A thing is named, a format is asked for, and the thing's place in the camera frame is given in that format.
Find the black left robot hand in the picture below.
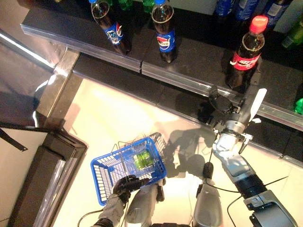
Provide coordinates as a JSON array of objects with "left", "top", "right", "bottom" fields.
[{"left": 112, "top": 174, "right": 150, "bottom": 202}]

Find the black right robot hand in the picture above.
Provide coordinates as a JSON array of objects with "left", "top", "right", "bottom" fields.
[{"left": 209, "top": 68, "right": 268, "bottom": 124}]

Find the blue plastic shopping basket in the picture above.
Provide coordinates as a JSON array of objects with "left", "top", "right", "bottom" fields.
[{"left": 90, "top": 134, "right": 168, "bottom": 206}]

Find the Coca-Cola bottle red cap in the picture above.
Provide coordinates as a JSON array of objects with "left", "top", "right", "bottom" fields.
[{"left": 224, "top": 15, "right": 269, "bottom": 93}]

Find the silver left robot leg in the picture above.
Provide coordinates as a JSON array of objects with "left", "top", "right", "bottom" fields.
[{"left": 124, "top": 178, "right": 166, "bottom": 227}]

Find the black display counter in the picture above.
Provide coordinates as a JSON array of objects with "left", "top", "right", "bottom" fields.
[{"left": 0, "top": 122, "right": 88, "bottom": 227}]

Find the black base shelf board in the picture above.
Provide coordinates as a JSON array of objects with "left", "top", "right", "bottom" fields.
[{"left": 72, "top": 53, "right": 303, "bottom": 167}]

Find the Pepsi bottle globe logo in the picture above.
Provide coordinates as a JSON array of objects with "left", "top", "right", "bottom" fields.
[{"left": 151, "top": 0, "right": 181, "bottom": 64}]

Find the Pepsi bottle cartoon label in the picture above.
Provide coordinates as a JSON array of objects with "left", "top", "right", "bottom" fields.
[{"left": 89, "top": 0, "right": 132, "bottom": 55}]

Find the brown glossy side panel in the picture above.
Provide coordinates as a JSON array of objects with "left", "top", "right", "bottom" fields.
[{"left": 0, "top": 0, "right": 82, "bottom": 119}]

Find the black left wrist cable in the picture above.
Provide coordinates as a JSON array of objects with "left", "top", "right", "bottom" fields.
[{"left": 77, "top": 209, "right": 107, "bottom": 227}]

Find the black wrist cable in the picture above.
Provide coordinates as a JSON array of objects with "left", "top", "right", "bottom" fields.
[
  {"left": 205, "top": 176, "right": 289, "bottom": 219},
  {"left": 77, "top": 209, "right": 107, "bottom": 227}
]

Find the black shelf board clear rail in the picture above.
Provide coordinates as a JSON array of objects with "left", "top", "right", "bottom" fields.
[{"left": 20, "top": 0, "right": 303, "bottom": 132}]

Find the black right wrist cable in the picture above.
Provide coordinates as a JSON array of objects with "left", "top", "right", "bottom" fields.
[{"left": 205, "top": 176, "right": 289, "bottom": 219}]

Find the dark fabric strap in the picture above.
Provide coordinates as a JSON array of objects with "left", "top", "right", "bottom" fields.
[{"left": 0, "top": 127, "right": 28, "bottom": 152}]

